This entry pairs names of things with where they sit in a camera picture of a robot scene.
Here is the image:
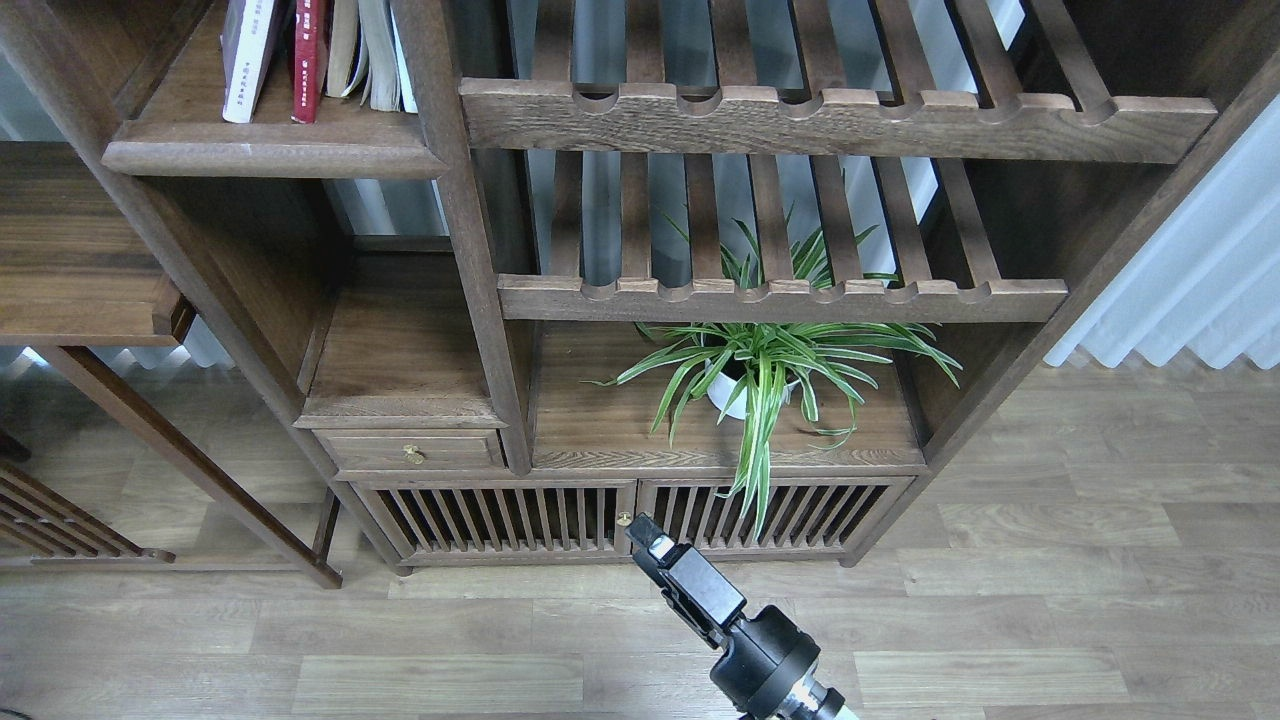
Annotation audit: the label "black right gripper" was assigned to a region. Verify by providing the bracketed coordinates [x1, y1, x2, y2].
[626, 514, 823, 719]

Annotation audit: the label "red book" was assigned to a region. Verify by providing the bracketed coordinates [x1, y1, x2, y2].
[291, 0, 330, 124]

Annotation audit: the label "pale lavender book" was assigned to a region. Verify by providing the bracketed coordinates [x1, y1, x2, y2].
[220, 1, 293, 123]

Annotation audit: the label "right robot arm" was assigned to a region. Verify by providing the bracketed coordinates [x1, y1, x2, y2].
[626, 514, 855, 719]

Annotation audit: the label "upright white books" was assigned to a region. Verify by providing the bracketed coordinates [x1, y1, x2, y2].
[358, 1, 419, 114]

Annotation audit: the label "white plant pot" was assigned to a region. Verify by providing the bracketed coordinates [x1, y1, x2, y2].
[707, 357, 800, 420]

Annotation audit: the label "spider plant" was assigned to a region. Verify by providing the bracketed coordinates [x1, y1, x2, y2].
[590, 210, 963, 541]

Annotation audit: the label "brass drawer knob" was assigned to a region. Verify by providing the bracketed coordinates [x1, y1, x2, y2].
[402, 445, 426, 466]

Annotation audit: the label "dark wooden bookshelf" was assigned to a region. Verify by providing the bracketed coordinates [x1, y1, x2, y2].
[3, 1, 1277, 568]

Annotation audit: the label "white curtain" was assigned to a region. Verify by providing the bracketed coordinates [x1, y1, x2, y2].
[1046, 101, 1279, 369]

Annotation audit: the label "upright beige book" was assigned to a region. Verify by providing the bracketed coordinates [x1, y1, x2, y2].
[325, 0, 364, 97]

